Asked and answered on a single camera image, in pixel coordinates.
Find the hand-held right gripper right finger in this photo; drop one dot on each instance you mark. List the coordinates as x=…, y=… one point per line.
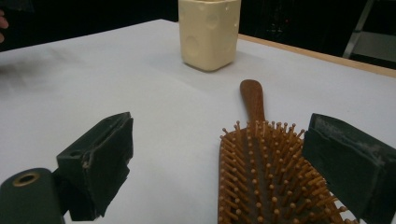
x=348, y=161

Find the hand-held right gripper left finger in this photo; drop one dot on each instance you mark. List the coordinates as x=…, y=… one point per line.
x=102, y=161

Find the wooden paddle hairbrush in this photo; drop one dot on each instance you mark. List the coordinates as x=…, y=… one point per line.
x=253, y=102

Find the cream dimpled cup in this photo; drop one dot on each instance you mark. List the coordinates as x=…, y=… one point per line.
x=208, y=37

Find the white table cover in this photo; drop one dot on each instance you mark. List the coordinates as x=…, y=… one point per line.
x=93, y=77

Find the metal stand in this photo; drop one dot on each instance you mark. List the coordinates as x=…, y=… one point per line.
x=358, y=28

